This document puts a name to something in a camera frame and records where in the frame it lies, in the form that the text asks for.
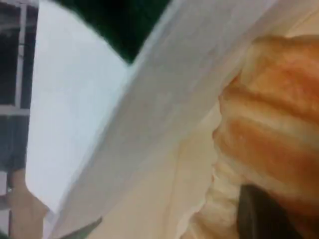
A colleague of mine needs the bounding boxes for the white bag with green handles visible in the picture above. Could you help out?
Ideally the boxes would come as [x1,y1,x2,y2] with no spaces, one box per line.
[43,0,319,239]

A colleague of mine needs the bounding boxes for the white frame bars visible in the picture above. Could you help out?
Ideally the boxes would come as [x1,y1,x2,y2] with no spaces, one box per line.
[0,3,38,237]

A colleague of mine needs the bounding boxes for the long ridged bread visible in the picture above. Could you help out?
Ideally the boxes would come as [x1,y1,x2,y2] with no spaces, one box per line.
[191,34,319,239]

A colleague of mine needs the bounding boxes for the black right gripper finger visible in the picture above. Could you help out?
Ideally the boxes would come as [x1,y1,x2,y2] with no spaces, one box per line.
[236,183,319,239]

